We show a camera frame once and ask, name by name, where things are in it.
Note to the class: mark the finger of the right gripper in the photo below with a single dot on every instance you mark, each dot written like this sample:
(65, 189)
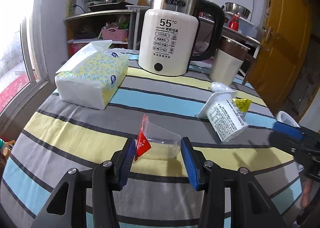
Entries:
(294, 132)

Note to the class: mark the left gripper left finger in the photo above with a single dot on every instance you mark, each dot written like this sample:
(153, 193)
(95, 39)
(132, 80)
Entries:
(122, 167)

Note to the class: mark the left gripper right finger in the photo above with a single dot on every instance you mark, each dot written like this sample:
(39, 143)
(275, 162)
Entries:
(192, 164)

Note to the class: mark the white yogurt cup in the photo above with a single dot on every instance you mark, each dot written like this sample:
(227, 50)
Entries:
(224, 116)

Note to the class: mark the yellow snack packet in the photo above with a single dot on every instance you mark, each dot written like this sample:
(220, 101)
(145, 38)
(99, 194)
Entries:
(242, 104)

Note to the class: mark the clear plastic wrap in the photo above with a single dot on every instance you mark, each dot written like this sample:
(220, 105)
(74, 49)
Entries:
(220, 87)

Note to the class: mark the white trash bin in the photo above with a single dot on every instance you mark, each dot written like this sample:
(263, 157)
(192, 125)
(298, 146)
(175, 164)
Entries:
(285, 118)

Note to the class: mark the metal kitchen shelf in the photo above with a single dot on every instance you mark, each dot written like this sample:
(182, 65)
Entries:
(85, 28)

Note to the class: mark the person right hand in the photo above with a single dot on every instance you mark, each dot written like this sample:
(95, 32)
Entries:
(307, 186)

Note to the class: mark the yellow wooden door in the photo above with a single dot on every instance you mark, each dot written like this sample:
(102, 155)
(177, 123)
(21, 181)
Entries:
(282, 52)

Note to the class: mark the yellow white tissue pack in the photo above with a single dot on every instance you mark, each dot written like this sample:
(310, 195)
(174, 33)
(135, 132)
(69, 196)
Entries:
(91, 77)

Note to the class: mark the cream brown lidded mug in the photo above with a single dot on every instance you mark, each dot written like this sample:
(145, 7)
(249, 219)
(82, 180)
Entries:
(227, 61)

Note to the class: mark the pink woven basket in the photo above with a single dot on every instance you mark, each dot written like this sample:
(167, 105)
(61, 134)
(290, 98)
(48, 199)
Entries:
(114, 34)

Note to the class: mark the white electric kettle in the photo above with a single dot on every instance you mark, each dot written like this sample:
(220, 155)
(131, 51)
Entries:
(169, 33)

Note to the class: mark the red bottle on shelf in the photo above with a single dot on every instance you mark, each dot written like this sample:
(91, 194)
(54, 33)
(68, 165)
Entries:
(234, 22)

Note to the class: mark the steel mixing bowl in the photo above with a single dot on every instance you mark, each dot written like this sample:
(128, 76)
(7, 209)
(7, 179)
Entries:
(237, 9)

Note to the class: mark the white power strip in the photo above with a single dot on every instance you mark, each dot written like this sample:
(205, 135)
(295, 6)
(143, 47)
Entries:
(71, 6)

